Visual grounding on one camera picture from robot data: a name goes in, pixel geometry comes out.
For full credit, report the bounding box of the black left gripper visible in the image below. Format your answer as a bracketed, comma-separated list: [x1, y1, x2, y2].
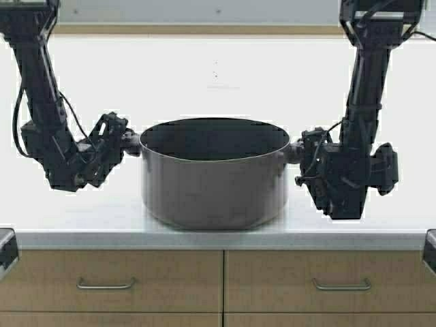
[75, 112, 136, 188]

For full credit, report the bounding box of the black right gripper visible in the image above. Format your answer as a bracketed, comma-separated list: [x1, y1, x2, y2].
[295, 127, 341, 215]

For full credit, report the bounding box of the grey steel cooking pot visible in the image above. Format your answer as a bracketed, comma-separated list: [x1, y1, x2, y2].
[122, 117, 292, 230]

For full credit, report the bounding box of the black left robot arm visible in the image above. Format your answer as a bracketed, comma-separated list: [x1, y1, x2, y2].
[1, 1, 141, 192]

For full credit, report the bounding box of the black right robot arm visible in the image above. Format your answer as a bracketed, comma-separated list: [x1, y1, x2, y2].
[290, 1, 425, 220]

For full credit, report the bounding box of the right lower cabinet door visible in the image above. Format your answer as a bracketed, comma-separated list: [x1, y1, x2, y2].
[224, 313, 435, 327]

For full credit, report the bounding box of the cabinet door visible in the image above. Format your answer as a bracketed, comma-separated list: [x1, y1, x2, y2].
[224, 313, 435, 327]
[1, 313, 221, 326]

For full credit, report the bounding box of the left lower cabinet door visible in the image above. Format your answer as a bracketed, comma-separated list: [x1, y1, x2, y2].
[1, 313, 221, 326]

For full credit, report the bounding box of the left beige drawer front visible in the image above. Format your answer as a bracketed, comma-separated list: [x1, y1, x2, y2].
[1, 250, 223, 313]

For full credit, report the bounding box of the beige drawer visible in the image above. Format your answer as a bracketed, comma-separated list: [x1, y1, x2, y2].
[1, 250, 223, 313]
[224, 251, 435, 313]

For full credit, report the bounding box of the right beige drawer front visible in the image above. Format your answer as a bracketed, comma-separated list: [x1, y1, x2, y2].
[224, 251, 435, 313]

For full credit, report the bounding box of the left metal robot base bracket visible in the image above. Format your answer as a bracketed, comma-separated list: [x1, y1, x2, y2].
[1, 228, 20, 280]

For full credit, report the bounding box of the right metal robot base bracket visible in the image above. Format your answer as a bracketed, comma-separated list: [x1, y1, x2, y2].
[422, 229, 436, 273]

